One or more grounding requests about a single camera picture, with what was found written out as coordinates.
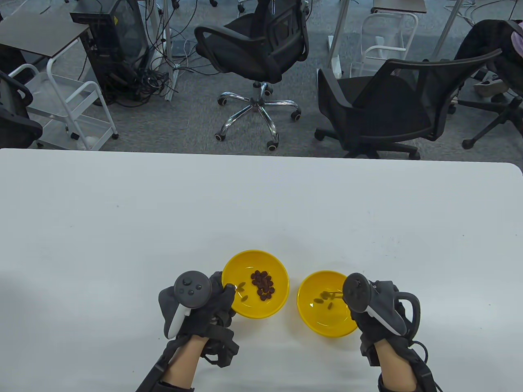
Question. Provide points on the black computer tower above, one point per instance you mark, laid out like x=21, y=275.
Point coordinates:
x=114, y=41

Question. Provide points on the white table leg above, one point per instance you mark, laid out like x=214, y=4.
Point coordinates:
x=341, y=32
x=445, y=32
x=167, y=41

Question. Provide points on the pile of dark brown raisins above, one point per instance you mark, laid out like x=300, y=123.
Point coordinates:
x=262, y=281

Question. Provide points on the thin metal tweezers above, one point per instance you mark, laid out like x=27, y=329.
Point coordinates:
x=337, y=293

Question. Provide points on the black office chair chrome base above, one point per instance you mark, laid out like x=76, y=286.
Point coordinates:
x=253, y=53

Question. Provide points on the dark grey side table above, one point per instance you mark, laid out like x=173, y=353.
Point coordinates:
x=36, y=32
x=398, y=5

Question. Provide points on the person's right forearm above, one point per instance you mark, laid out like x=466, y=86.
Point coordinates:
x=394, y=367

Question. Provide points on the person's left forearm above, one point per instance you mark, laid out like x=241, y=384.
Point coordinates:
x=183, y=362

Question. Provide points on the black mesh office chair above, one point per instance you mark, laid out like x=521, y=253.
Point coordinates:
x=380, y=106

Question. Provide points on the person's left hand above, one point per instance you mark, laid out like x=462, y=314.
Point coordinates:
x=213, y=305

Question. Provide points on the yellow plastic bowl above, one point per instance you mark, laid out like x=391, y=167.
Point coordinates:
x=322, y=320
x=253, y=261

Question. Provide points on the person's right hand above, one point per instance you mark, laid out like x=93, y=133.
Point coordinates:
x=374, y=332

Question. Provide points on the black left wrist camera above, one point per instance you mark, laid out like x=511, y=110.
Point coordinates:
x=223, y=349

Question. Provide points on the white utility cart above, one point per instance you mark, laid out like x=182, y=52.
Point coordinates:
x=384, y=48
x=53, y=94

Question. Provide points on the grey hand controller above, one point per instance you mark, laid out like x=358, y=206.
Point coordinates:
x=192, y=286
x=356, y=292

